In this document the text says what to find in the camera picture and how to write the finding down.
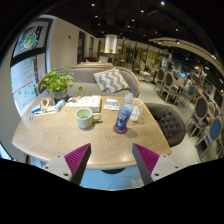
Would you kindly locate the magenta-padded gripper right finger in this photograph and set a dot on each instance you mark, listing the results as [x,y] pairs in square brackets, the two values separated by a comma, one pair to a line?
[146,159]

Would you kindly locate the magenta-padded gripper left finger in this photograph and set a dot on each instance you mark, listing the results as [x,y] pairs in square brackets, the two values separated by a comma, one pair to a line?
[77,159]

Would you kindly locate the clear blue-label water bottle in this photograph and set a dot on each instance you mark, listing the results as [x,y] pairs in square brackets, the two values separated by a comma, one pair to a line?
[122,116]

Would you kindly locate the pale green mug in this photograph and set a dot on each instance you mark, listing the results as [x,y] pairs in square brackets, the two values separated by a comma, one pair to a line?
[84,119]

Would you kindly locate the grey tufted armchair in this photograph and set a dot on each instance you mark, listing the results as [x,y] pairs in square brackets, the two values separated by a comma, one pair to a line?
[168,121]

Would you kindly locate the blue white tissue pack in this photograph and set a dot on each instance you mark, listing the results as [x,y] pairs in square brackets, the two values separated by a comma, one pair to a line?
[60,105]

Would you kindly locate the white booklet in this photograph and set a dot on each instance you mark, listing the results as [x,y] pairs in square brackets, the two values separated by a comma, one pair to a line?
[85,101]

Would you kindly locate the small blue white box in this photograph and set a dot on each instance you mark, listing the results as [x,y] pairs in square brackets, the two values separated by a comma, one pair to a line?
[36,108]

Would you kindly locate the group of dining chairs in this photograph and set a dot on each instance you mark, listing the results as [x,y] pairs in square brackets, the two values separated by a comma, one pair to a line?
[200,106]

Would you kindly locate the green potted plant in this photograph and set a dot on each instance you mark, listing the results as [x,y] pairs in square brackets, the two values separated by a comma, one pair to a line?
[58,81]

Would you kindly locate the grey curved sofa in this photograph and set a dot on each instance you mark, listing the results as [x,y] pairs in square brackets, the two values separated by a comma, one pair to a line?
[86,78]

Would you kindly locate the grey white chevron pillow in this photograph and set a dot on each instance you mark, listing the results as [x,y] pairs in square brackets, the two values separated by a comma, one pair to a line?
[111,80]

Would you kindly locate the group of ceiling lights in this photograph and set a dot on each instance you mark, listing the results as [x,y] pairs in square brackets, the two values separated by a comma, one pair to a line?
[162,3]

